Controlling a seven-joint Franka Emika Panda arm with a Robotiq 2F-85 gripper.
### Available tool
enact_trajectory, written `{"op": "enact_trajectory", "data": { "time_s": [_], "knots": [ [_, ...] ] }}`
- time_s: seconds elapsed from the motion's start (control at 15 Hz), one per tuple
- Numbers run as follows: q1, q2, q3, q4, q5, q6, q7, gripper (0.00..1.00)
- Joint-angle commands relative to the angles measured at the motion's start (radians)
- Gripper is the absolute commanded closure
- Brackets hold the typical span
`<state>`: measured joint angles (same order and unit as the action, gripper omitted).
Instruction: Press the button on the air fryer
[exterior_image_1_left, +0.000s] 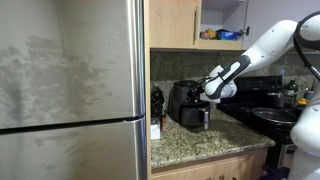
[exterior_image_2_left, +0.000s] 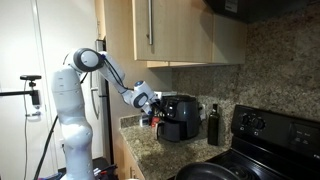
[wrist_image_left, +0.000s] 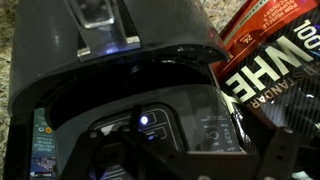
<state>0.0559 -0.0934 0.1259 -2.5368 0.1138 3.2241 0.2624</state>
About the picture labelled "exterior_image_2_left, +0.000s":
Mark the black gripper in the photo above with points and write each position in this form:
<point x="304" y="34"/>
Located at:
<point x="157" y="108"/>

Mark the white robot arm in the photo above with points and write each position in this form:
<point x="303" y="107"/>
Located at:
<point x="70" y="106"/>

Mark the black air fryer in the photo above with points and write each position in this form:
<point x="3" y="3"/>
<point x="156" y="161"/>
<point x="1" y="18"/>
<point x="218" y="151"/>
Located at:
<point x="181" y="119"/>

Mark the red and white container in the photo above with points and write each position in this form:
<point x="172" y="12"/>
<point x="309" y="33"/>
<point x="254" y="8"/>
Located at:
<point x="154" y="121"/>

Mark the dark olive oil bottle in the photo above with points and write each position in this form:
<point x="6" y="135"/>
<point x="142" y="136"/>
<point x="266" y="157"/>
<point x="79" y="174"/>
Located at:
<point x="213" y="126"/>

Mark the stainless steel refrigerator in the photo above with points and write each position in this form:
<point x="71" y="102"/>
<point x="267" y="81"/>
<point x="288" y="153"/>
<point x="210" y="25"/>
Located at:
<point x="99" y="91"/>

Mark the wooden base cabinet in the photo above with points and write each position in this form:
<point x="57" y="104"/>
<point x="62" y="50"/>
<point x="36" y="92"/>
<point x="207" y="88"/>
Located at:
<point x="128" y="168"/>

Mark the light wood upper cabinet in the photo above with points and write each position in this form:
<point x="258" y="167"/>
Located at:
<point x="186" y="33"/>

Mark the black frying pan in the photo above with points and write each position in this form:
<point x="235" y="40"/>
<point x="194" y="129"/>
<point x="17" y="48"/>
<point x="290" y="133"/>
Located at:
<point x="204" y="171"/>

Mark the black electric stove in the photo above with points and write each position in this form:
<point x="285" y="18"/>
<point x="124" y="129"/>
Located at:
<point x="271" y="146"/>

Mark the black range hood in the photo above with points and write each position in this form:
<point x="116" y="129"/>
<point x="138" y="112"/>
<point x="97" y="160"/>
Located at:
<point x="250" y="11"/>

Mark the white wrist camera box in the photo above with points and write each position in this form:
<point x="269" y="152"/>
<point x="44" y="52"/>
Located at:
<point x="147" y="109"/>

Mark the silver cabinet handle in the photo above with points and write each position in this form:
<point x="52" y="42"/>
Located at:
<point x="150" y="22"/>

